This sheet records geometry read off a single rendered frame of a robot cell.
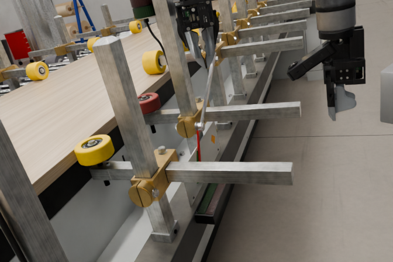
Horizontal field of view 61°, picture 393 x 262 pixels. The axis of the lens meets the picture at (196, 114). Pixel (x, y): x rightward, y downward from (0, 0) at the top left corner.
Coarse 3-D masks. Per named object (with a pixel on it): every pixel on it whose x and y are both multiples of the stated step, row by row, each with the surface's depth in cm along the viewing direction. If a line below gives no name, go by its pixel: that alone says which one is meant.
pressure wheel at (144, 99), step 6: (138, 96) 96; (144, 96) 93; (150, 96) 94; (156, 96) 93; (144, 102) 90; (150, 102) 91; (156, 102) 92; (144, 108) 91; (150, 108) 91; (156, 108) 92; (144, 114) 95; (150, 126) 97
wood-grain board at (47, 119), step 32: (96, 64) 156; (128, 64) 141; (32, 96) 125; (64, 96) 115; (96, 96) 107; (32, 128) 92; (64, 128) 87; (96, 128) 82; (32, 160) 72; (64, 160) 71
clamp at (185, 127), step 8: (200, 104) 90; (208, 104) 93; (200, 112) 87; (184, 120) 83; (192, 120) 83; (200, 120) 86; (176, 128) 85; (184, 128) 83; (192, 128) 83; (184, 136) 85
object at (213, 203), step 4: (220, 184) 84; (224, 184) 84; (216, 188) 83; (220, 188) 82; (216, 192) 81; (220, 192) 81; (216, 196) 80; (212, 200) 79; (216, 200) 79; (212, 204) 78; (216, 204) 77; (208, 208) 77; (212, 208) 76; (208, 212) 75; (212, 212) 75
